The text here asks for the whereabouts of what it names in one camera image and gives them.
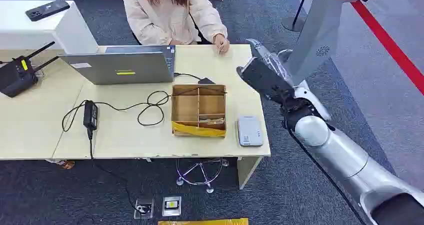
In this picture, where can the chrome stool base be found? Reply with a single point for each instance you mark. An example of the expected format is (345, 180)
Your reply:
(200, 175)

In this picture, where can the black stanchion post with base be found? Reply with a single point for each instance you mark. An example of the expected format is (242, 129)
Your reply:
(296, 18)

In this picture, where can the person's hand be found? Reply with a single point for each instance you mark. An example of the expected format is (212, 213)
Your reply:
(222, 45)

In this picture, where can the floor socket with plug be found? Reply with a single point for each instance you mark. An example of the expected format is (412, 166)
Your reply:
(144, 208)

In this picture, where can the grey standing panel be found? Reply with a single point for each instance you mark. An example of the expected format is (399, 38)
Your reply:
(314, 34)

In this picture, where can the black router with antennas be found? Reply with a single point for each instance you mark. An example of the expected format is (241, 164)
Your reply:
(16, 76)

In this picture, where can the small black plug block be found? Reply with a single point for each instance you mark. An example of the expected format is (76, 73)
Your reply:
(206, 81)

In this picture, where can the person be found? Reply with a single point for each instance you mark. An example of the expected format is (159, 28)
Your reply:
(165, 14)

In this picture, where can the black smartphone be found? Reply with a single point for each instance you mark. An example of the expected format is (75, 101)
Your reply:
(47, 9)

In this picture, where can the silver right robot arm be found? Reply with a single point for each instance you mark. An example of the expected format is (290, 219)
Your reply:
(348, 157)

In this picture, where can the wooden divided card box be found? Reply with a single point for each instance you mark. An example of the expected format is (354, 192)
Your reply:
(198, 109)

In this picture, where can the cards in wooden box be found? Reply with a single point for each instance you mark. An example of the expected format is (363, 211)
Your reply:
(212, 120)

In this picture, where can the grey laptop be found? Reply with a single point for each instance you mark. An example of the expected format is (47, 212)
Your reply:
(122, 68)

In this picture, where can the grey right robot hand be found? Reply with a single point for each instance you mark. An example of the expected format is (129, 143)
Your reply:
(265, 79)

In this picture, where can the white card reader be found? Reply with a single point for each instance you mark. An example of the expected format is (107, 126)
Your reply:
(250, 130)

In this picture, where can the orange wrapper on floor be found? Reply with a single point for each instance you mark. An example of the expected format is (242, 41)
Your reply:
(63, 164)

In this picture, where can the black laptop power adapter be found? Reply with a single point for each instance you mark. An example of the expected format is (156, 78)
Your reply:
(90, 114)

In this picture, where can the red barrier belt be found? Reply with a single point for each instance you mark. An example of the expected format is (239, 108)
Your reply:
(387, 44)

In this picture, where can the yellow sheet on floor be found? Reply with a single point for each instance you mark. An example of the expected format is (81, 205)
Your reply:
(203, 222)

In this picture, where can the floor socket with yellow label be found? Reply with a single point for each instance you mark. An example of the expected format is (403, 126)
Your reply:
(172, 206)

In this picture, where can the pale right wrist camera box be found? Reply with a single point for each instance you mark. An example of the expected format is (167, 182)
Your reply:
(313, 99)

